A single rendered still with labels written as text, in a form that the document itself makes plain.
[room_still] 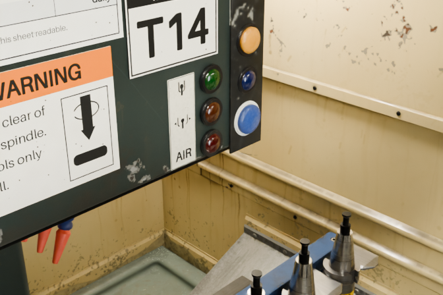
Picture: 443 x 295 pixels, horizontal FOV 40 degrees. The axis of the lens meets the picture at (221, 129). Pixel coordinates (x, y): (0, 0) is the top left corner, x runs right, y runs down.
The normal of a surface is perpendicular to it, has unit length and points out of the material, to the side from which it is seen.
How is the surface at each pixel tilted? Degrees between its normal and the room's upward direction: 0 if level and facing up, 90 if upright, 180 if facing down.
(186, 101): 90
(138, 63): 90
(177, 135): 90
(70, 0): 90
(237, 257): 24
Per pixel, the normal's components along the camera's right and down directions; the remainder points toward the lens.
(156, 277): 0.00, -0.91
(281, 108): -0.73, 0.29
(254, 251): -0.29, -0.72
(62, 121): 0.70, 0.29
